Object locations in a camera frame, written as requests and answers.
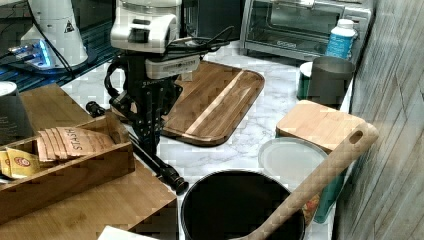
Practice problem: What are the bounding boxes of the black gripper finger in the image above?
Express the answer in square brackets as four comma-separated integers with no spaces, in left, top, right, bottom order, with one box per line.
[129,114,149,146]
[147,115,163,155]

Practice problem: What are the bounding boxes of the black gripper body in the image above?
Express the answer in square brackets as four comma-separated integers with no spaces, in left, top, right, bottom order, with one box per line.
[109,54,183,124]

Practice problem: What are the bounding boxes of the wooden drawer with black handle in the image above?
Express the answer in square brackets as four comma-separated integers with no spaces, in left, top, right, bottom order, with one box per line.
[85,101,189,195]

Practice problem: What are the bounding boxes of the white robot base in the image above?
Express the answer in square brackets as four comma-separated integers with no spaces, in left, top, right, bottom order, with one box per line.
[8,0,97,72]

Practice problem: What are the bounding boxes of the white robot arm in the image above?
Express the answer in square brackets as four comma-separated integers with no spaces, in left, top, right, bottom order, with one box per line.
[104,0,182,155]

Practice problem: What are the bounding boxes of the wooden drawer cabinet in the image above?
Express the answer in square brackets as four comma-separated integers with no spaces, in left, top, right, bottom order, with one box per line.
[1,84,178,240]

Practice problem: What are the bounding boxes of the wooden cutting board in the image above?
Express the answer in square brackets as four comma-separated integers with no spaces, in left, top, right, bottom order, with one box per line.
[162,61,265,146]

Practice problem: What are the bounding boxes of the stash tea bag packet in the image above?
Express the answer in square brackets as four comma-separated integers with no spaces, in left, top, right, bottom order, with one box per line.
[57,127,114,157]

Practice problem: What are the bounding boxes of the black utensil holder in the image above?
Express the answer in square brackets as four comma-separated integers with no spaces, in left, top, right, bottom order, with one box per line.
[181,170,289,240]

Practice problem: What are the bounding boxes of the wooden tea bag organizer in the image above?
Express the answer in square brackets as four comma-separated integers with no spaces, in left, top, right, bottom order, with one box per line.
[0,114,135,223]

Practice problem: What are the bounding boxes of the grey spice shaker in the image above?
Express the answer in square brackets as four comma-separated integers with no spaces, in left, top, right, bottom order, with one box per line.
[0,81,34,145]

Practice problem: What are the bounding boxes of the yellow tea bag packet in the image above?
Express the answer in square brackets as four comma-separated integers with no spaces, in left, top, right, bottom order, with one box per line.
[6,148,41,179]

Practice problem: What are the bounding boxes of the round container with white lid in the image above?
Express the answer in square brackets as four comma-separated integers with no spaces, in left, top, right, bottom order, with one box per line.
[258,137,327,191]

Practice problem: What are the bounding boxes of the teal canister with wooden lid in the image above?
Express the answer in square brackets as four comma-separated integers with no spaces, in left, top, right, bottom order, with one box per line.
[276,100,364,224]

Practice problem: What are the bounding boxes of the green can with white lid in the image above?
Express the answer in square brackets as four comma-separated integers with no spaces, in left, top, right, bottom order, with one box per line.
[297,62,313,100]

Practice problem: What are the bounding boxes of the silver toaster oven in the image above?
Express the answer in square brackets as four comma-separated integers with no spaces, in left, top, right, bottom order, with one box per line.
[240,0,374,63]

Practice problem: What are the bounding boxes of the dark grey tumbler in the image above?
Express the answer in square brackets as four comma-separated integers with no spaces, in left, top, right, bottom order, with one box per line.
[306,56,356,110]

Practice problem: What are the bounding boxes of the wooden spoon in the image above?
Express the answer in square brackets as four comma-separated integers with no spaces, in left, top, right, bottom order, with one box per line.
[230,122,379,240]

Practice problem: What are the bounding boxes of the blue bottle with white cap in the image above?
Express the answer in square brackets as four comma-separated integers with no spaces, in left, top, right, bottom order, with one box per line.
[325,19,356,60]

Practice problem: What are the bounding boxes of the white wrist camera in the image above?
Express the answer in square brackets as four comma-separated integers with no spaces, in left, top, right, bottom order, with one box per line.
[145,55,200,80]

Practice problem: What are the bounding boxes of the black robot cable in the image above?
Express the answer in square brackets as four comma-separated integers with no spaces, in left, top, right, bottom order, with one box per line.
[164,25,235,54]

